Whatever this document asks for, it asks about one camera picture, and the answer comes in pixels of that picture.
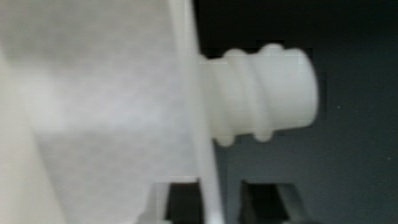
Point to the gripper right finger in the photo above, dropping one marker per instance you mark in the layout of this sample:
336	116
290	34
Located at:
271	204

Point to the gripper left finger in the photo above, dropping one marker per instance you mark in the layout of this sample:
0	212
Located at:
175	204

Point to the white cabinet body box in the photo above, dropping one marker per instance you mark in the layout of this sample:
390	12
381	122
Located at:
121	106

